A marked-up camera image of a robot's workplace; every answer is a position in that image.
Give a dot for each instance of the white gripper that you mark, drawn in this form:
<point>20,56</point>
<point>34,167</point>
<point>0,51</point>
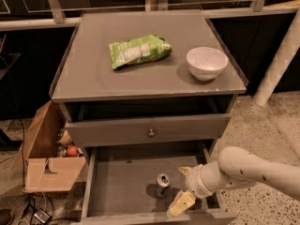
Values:
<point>194,180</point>

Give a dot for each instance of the grey drawer cabinet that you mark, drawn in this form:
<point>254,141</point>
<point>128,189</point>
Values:
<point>86,87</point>

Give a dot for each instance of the red apple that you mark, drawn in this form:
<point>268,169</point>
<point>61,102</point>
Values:
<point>72,151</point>

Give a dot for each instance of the grey top drawer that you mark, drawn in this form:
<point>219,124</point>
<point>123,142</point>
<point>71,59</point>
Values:
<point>135,130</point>

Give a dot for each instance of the round metal drawer knob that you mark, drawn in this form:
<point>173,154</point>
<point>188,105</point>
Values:
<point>151,133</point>

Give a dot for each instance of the snack packet in box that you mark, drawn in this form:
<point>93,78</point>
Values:
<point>63,138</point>

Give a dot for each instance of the green chip bag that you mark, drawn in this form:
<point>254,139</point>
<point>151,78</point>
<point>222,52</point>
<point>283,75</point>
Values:
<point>139,51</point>

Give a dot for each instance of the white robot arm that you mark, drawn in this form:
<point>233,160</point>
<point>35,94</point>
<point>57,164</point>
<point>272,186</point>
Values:
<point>234,168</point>

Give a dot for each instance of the white bowl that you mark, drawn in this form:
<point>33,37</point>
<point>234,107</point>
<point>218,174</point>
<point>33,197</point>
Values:
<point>206,63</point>

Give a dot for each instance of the redbull can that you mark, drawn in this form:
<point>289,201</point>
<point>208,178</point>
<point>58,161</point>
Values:
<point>163,182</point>

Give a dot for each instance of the grey open middle drawer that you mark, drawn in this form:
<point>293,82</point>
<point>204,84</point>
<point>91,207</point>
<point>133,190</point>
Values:
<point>122,181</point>

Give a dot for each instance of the dark shoe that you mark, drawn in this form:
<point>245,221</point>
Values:
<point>6,216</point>

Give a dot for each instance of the brown cardboard box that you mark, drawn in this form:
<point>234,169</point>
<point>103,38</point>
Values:
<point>46,172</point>

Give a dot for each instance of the metal railing frame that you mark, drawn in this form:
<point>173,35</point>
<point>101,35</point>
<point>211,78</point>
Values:
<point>26,14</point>

